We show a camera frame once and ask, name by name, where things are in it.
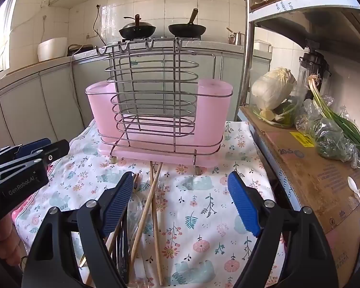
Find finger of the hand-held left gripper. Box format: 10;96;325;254
0;138;52;164
0;140;70;175

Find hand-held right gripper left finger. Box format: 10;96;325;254
22;171;135;288

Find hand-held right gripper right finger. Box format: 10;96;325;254
227;171;339;288

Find pink utensil holder wire rack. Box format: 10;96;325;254
85;37;234;174

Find person's left hand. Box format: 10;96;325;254
0;215;22;268

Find floral printed cloth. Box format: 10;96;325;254
11;119;288;288

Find kitchen counter cabinets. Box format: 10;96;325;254
0;39;271;147

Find brown cardboard sheet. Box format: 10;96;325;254
239;105;360;288

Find white pot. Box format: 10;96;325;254
37;37;68;62

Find plastic bag of vegetables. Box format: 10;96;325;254
294;96;360;168

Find white plastic spoon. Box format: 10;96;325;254
347;176;360;222

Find clear plastic container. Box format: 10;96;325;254
249;84;307;129

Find napa cabbage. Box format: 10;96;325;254
251;67;297;110

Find green onions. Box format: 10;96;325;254
307;74;360;165

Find metal shelf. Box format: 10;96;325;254
244;0;360;120

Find black wok with lid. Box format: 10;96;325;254
119;14;156;39

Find black blender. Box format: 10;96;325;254
298;48;330;96

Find white storage box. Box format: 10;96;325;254
254;40;273;53

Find metal kettle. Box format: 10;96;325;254
227;28;246;45

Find printed shelf cardboard liner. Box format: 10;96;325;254
249;0;360;14

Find black power cord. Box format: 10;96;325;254
93;4;108;47

